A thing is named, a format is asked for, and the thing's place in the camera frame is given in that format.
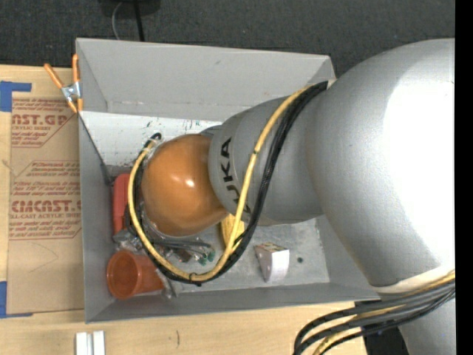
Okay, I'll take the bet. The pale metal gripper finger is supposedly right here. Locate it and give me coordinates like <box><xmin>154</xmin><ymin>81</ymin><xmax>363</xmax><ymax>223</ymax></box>
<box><xmin>156</xmin><ymin>267</ymin><xmax>178</xmax><ymax>300</ymax></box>
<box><xmin>112</xmin><ymin>230</ymin><xmax>146</xmax><ymax>254</ymax></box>

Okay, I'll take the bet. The grey metal bin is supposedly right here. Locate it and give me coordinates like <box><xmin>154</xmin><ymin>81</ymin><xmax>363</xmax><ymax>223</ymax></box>
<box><xmin>75</xmin><ymin>38</ymin><xmax>381</xmax><ymax>325</ymax></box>

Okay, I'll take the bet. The red-orange flat block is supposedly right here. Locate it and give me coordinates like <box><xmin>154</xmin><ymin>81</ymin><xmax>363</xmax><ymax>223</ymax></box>
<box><xmin>112</xmin><ymin>172</ymin><xmax>133</xmax><ymax>237</ymax></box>

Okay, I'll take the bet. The yellow round object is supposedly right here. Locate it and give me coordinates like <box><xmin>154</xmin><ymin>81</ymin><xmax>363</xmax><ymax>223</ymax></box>
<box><xmin>220</xmin><ymin>212</ymin><xmax>245</xmax><ymax>254</ymax></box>

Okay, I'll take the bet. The brown cardboard board, red print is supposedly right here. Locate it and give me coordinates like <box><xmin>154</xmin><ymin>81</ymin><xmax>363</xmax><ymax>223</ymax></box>
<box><xmin>0</xmin><ymin>64</ymin><xmax>86</xmax><ymax>319</ymax></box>

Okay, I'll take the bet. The white wedge-shaped block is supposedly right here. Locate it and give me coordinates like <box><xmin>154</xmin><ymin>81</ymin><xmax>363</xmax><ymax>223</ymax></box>
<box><xmin>253</xmin><ymin>242</ymin><xmax>290</xmax><ymax>284</ymax></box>

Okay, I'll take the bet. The orange plastic cup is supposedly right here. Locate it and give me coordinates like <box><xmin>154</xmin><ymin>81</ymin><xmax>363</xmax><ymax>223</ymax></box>
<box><xmin>106</xmin><ymin>250</ymin><xmax>166</xmax><ymax>301</ymax></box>

